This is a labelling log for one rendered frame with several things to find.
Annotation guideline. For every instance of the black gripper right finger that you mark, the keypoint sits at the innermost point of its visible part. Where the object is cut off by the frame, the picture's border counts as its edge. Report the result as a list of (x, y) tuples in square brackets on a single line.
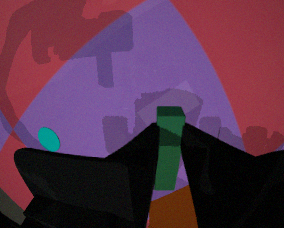
[(226, 183)]

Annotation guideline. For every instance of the dark green post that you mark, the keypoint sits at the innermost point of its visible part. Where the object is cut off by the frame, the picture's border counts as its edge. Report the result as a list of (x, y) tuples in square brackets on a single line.
[(170, 121)]

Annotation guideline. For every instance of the teal circle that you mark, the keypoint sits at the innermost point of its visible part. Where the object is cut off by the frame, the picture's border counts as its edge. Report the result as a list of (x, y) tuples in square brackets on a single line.
[(49, 139)]

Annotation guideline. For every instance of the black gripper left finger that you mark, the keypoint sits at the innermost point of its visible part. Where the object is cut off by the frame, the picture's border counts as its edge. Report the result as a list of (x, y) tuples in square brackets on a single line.
[(121, 184)]

